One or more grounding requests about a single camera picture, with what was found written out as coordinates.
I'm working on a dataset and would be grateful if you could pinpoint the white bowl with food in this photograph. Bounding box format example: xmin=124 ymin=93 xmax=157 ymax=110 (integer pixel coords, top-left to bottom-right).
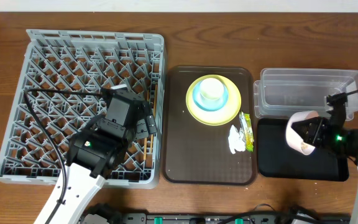
xmin=285 ymin=111 xmax=318 ymax=156

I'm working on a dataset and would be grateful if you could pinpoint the wooden chopstick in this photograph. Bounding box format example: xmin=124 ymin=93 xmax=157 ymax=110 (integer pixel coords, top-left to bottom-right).
xmin=144 ymin=90 xmax=150 ymax=162
xmin=150 ymin=84 xmax=158 ymax=155

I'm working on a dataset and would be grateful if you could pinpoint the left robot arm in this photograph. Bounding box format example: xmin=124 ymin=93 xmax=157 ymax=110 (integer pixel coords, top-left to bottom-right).
xmin=36 ymin=98 xmax=162 ymax=223

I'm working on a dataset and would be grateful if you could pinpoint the black plastic waste tray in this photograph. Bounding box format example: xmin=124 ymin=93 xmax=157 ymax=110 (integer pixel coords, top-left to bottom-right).
xmin=257 ymin=118 xmax=349 ymax=182

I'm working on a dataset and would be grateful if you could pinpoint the clear plastic bin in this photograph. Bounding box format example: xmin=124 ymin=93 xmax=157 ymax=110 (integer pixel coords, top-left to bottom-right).
xmin=254 ymin=68 xmax=358 ymax=118

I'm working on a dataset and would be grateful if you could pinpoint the green snack wrapper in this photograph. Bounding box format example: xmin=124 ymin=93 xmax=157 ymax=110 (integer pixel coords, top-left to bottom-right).
xmin=239 ymin=111 xmax=254 ymax=152

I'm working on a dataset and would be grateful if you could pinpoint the light blue saucer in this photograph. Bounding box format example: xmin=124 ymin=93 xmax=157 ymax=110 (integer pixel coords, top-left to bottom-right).
xmin=193 ymin=81 xmax=228 ymax=111

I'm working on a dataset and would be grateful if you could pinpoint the crumpled white tissue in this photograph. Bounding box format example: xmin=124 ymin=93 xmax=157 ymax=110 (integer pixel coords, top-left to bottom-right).
xmin=227 ymin=125 xmax=246 ymax=154

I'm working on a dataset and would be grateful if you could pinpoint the grey plastic dish rack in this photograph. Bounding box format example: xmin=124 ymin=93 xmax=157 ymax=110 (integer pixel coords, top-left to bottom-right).
xmin=0 ymin=29 xmax=166 ymax=185

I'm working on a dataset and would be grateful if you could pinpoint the yellow-green plate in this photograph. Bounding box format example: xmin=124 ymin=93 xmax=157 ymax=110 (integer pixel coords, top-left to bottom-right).
xmin=185 ymin=75 xmax=242 ymax=126

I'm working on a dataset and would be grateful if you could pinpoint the white upturned cup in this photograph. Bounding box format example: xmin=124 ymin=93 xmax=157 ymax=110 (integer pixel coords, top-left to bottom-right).
xmin=200 ymin=78 xmax=224 ymax=100

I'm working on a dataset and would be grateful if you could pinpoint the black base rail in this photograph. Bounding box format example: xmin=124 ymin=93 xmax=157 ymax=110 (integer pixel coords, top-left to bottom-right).
xmin=78 ymin=204 xmax=351 ymax=224

